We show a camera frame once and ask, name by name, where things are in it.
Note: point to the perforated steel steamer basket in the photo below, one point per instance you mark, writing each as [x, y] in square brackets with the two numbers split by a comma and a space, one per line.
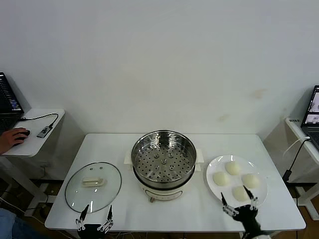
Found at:
[163, 159]

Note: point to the person's bare forearm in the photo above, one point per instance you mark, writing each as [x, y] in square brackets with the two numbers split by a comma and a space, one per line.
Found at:
[2, 150]

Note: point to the black computer mouse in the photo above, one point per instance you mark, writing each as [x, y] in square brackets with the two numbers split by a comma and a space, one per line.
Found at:
[26, 133]

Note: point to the person's bare hand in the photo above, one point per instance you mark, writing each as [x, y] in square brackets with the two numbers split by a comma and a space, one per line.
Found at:
[12, 138]

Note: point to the black laptop image windows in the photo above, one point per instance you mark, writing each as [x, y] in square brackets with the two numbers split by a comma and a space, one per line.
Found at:
[312, 112]

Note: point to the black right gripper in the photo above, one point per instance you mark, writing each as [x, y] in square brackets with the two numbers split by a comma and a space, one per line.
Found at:
[245, 216]

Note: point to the blue jeans leg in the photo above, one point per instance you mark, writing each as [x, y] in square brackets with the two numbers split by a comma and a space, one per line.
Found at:
[15, 226]

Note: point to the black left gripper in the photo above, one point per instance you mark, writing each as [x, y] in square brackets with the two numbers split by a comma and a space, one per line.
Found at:
[91, 232]

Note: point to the white side table with label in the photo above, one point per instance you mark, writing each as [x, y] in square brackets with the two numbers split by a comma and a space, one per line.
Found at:
[306, 154]

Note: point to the white steamed baozi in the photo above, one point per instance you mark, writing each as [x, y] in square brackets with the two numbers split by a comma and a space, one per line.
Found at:
[251, 180]
[239, 194]
[233, 168]
[221, 178]

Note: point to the round white plate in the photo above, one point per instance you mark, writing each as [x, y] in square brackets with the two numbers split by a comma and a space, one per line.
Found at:
[219, 194]

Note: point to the small printed table label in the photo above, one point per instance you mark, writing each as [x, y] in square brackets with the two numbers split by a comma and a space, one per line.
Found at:
[294, 120]

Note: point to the grey usb hub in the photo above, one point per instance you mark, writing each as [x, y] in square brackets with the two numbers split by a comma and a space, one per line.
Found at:
[44, 131]

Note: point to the black laptop code screen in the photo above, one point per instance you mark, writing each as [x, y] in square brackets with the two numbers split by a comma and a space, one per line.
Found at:
[7, 99]

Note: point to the cream electric cooking pot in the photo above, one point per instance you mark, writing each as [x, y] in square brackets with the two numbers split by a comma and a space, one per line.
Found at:
[162, 194]

